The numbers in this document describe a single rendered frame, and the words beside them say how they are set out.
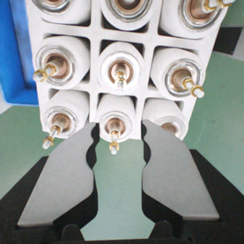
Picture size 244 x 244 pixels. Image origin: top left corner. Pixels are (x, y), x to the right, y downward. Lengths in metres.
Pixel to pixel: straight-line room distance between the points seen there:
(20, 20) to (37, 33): 0.21
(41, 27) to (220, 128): 0.68
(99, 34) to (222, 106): 0.51
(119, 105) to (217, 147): 0.56
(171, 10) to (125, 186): 0.74
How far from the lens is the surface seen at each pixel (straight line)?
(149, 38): 0.40
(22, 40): 0.65
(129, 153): 0.74
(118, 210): 1.03
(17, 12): 0.65
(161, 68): 0.35
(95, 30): 0.40
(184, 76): 0.33
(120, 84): 0.25
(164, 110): 0.39
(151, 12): 0.33
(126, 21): 0.32
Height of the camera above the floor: 0.58
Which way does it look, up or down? 62 degrees down
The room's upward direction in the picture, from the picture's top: 179 degrees clockwise
